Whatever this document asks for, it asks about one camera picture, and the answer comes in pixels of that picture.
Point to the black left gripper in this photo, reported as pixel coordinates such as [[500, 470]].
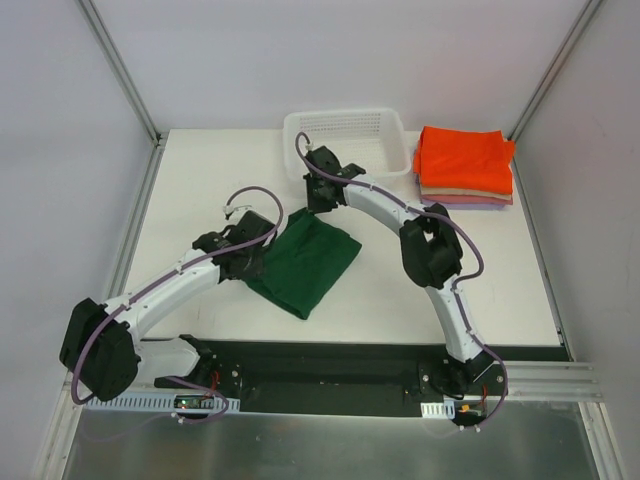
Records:
[[254, 265]]

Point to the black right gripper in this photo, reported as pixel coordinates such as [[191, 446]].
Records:
[[320, 198]]

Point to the dark green t shirt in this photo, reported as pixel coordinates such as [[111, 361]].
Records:
[[304, 264]]

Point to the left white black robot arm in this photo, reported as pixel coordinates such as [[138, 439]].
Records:
[[105, 344]]

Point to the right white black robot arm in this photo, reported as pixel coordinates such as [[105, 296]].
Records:
[[431, 252]]

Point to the white plastic perforated basket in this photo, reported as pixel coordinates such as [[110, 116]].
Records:
[[372, 138]]

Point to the folded beige t shirt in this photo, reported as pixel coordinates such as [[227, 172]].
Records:
[[453, 191]]

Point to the folded pink t shirt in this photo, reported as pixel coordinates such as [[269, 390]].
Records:
[[468, 199]]

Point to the folded lavender t shirt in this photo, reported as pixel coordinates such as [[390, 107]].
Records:
[[467, 206]]

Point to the folded orange t shirt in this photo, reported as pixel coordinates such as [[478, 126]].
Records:
[[464, 160]]

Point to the left aluminium table rail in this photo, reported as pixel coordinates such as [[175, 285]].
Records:
[[127, 247]]

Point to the aluminium table rail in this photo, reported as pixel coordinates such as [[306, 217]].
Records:
[[127, 247], [541, 261]]

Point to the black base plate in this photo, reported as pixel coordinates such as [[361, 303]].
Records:
[[348, 401]]

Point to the left white cable duct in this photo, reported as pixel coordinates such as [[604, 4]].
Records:
[[147, 402]]

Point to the white cable duct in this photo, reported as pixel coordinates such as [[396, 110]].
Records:
[[444, 410], [147, 402]]

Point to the right aluminium table rail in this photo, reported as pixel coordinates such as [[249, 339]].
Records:
[[541, 261]]

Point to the right white cable duct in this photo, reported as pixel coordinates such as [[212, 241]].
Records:
[[444, 410]]

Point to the aluminium frame post left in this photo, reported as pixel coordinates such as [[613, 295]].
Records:
[[110, 51]]

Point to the aluminium frame post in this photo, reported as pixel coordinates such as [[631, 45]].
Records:
[[587, 14], [110, 51]]

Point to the aluminium frame post right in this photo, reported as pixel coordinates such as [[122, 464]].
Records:
[[587, 14]]

